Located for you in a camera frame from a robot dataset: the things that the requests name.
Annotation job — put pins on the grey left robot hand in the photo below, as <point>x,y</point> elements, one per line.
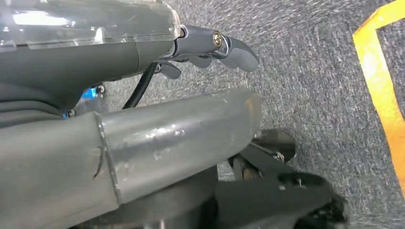
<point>79,63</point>

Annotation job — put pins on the black robot foot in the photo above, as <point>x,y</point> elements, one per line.
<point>329,215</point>
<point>278,142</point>

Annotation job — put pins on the black robot leg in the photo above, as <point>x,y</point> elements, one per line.
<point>253,202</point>

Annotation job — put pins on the yellow floor tape marking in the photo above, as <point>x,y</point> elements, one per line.
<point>376,79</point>

